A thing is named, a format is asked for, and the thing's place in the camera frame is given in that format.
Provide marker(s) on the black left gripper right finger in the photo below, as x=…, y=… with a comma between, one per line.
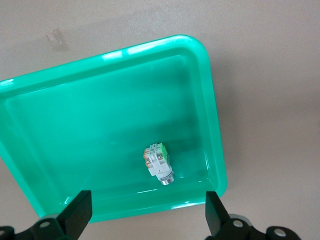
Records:
x=217, y=222

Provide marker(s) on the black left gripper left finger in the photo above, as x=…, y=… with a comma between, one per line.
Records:
x=75, y=217

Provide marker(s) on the green push button switch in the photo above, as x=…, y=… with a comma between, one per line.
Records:
x=158, y=165

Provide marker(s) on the green rectangular plastic tray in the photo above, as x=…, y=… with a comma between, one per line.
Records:
x=100, y=125

